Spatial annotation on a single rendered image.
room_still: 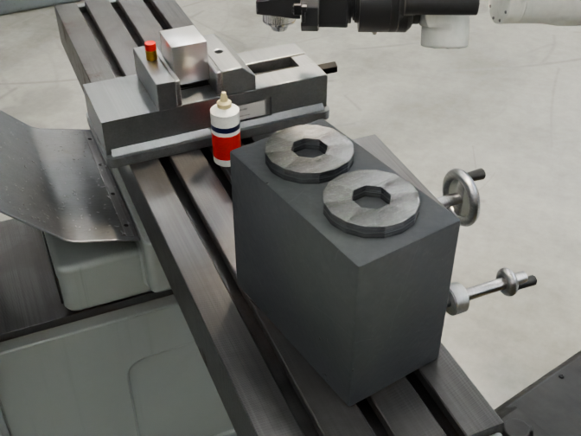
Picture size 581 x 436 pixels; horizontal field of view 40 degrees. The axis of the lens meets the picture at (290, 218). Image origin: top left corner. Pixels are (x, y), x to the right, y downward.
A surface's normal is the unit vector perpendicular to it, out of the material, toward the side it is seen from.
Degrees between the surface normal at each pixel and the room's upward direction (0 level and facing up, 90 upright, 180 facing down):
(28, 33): 0
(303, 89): 90
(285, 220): 90
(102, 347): 90
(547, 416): 0
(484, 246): 0
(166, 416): 90
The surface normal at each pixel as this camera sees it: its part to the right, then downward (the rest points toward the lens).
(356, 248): 0.00, -0.79
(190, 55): 0.40, 0.56
